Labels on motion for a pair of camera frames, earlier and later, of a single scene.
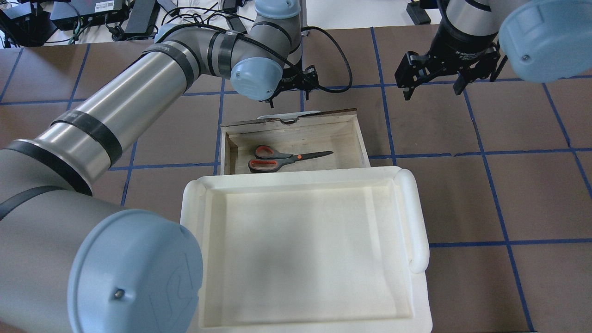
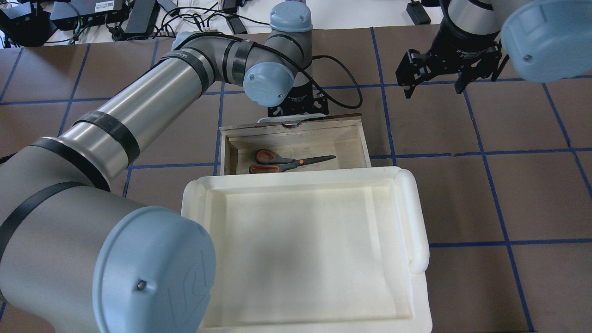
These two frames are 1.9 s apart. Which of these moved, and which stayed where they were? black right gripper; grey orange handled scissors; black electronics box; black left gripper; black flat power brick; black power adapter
Moved: black left gripper; grey orange handled scissors
Stayed: black flat power brick; black power adapter; black electronics box; black right gripper
